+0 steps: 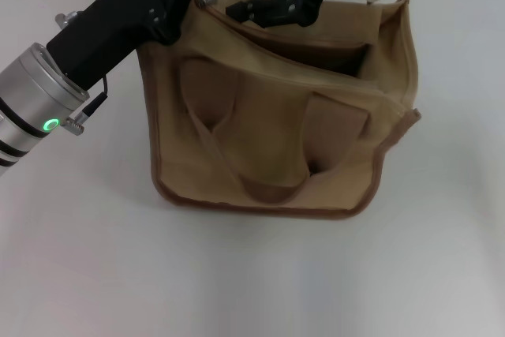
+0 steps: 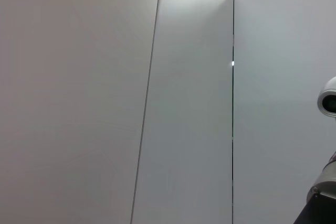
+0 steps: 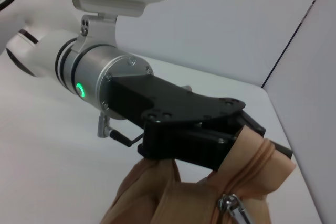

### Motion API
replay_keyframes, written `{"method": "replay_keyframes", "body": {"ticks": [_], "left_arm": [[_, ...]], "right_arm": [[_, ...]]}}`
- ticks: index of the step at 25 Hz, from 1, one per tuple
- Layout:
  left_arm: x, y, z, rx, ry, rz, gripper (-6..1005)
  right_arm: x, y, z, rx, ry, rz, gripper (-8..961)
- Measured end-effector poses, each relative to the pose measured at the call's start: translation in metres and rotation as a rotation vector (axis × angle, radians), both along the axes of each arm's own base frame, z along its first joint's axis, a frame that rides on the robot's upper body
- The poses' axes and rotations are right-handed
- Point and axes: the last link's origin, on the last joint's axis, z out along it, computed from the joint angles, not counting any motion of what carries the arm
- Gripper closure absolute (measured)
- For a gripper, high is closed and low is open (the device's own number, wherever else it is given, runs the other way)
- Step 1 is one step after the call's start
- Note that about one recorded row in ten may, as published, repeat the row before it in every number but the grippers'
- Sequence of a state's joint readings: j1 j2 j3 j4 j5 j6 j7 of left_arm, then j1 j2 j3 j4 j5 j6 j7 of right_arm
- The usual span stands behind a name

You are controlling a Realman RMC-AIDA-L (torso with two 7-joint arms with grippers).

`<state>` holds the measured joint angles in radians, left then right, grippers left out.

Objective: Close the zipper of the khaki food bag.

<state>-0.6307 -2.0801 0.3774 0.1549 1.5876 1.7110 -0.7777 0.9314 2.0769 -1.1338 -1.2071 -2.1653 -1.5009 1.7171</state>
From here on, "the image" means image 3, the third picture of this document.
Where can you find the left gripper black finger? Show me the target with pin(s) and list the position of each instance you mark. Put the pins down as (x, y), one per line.
(183, 145)
(252, 124)

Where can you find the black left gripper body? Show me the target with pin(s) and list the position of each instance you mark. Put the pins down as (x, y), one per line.
(178, 103)

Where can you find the khaki canvas food bag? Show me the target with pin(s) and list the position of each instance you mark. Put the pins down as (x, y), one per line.
(189, 197)

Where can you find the silver metal zipper pull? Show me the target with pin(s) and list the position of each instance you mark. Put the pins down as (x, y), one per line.
(233, 205)

